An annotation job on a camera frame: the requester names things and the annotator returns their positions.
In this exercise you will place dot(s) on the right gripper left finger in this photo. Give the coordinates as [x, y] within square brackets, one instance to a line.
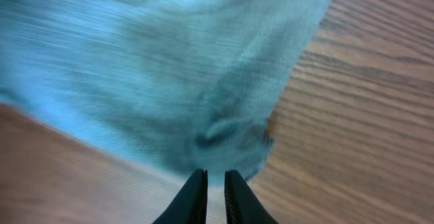
[190, 204]

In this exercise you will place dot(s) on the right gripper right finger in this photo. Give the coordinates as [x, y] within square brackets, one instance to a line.
[242, 206]

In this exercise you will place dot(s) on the light blue denim shorts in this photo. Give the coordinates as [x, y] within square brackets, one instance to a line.
[176, 85]

